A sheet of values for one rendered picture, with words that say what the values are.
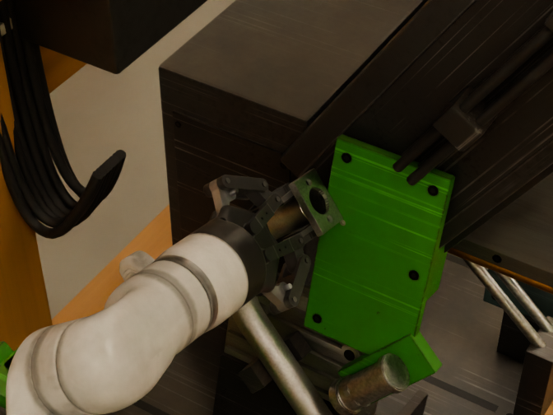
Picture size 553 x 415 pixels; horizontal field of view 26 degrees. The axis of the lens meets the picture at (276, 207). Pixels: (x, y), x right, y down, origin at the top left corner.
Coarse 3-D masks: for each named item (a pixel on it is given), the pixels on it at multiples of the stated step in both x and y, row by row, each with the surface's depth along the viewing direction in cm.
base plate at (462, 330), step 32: (448, 256) 151; (448, 288) 147; (480, 288) 147; (448, 320) 143; (480, 320) 143; (192, 352) 139; (448, 352) 139; (480, 352) 139; (160, 384) 135; (192, 384) 135; (416, 384) 135; (448, 384) 135; (480, 384) 135; (512, 384) 135
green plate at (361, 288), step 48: (336, 144) 109; (336, 192) 111; (384, 192) 108; (432, 192) 106; (336, 240) 113; (384, 240) 110; (432, 240) 108; (336, 288) 115; (384, 288) 112; (432, 288) 117; (336, 336) 117; (384, 336) 114
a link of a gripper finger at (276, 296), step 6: (282, 282) 106; (276, 288) 105; (282, 288) 105; (288, 288) 105; (264, 294) 104; (270, 294) 104; (276, 294) 104; (282, 294) 105; (270, 300) 105; (276, 300) 104; (282, 300) 105; (276, 306) 105; (282, 306) 105
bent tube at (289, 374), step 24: (312, 192) 111; (288, 216) 110; (312, 216) 108; (336, 216) 111; (240, 312) 118; (264, 312) 119; (264, 336) 118; (264, 360) 118; (288, 360) 118; (288, 384) 118; (312, 384) 119; (312, 408) 118
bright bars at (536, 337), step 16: (480, 272) 123; (496, 272) 126; (496, 288) 124; (512, 288) 126; (512, 304) 124; (528, 304) 126; (544, 320) 127; (528, 336) 125; (544, 336) 126; (528, 352) 125; (544, 352) 125; (528, 368) 126; (544, 368) 125; (528, 384) 127; (544, 384) 126; (528, 400) 129; (544, 400) 128
